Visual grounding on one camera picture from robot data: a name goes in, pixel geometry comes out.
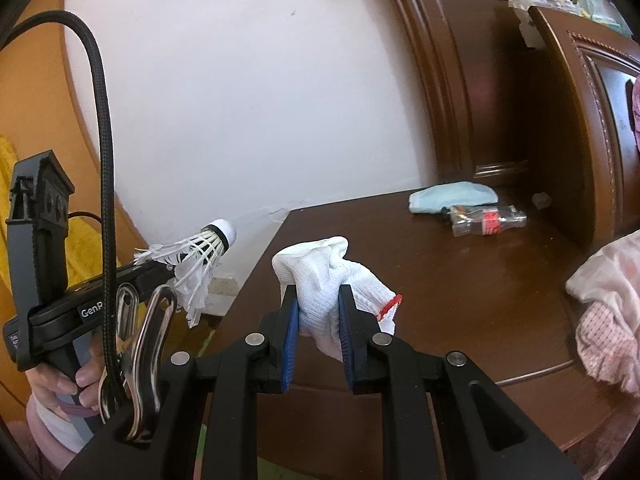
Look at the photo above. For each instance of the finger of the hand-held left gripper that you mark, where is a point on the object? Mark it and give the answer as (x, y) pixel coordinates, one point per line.
(150, 275)

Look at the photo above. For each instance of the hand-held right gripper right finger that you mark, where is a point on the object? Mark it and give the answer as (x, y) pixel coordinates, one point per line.
(348, 340)

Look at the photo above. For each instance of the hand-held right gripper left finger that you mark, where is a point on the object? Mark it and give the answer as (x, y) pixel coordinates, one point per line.
(289, 345)

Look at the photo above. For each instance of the white knitted glove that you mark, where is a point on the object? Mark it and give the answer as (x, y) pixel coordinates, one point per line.
(320, 285)

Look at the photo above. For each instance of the teal wet wipes pack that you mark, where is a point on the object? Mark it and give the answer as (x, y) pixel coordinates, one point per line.
(600, 10)

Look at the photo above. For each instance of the person's left hand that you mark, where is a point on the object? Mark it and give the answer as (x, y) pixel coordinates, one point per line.
(90, 380)

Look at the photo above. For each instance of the yellow fleece coat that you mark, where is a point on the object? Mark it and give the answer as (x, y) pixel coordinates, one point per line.
(85, 250)

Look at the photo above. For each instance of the metal spring clip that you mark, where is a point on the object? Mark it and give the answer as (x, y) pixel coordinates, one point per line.
(145, 350)

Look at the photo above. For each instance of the dark wooden nightstand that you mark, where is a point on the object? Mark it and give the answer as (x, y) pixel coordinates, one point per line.
(450, 285)

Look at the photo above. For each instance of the light blue cloth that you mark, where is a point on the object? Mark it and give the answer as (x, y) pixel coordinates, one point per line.
(450, 196)

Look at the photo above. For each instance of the crushed clear plastic bottle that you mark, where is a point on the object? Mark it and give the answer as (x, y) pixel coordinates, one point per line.
(485, 220)

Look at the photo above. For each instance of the small white plastic piece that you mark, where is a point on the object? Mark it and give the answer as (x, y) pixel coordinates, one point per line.
(541, 199)

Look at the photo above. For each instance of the pink plaid bedsheet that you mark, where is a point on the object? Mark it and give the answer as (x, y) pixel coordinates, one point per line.
(610, 345)

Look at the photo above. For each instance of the pink checked quilt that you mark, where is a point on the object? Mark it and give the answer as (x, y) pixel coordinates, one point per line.
(610, 270)

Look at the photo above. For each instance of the tall carved wooden headboard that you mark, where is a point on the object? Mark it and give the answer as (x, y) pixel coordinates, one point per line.
(450, 60)

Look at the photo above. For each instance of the low wooden headboard panel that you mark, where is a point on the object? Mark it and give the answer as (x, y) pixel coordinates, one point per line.
(590, 135)

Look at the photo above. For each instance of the white crumpled plastic bag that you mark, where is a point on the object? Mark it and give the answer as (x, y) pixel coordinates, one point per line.
(535, 5)

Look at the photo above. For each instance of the white wall socket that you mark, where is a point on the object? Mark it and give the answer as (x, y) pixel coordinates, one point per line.
(224, 295)

